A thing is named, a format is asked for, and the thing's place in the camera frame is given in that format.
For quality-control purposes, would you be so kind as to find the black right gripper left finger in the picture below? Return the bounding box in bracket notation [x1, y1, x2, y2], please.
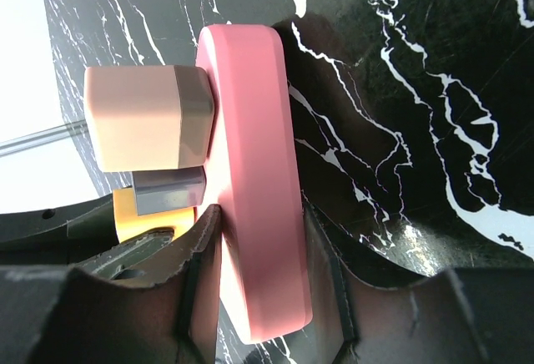
[29, 205, 222, 363]

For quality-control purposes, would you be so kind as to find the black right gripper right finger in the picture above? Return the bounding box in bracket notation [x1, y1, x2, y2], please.
[304, 203, 488, 363]

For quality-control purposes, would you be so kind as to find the pink triangular socket base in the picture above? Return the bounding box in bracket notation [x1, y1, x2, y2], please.
[196, 24, 313, 344]

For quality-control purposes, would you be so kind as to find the orange plug on base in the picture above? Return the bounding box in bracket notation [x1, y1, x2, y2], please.
[112, 188, 197, 243]

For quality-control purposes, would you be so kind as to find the grey plug on base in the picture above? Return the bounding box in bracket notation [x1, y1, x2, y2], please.
[132, 166, 206, 215]

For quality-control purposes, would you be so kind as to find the beige plug on base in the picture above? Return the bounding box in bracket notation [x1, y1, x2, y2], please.
[83, 65, 215, 172]

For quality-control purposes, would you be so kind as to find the aluminium frame rail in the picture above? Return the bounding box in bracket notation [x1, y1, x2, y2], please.
[0, 120, 88, 157]

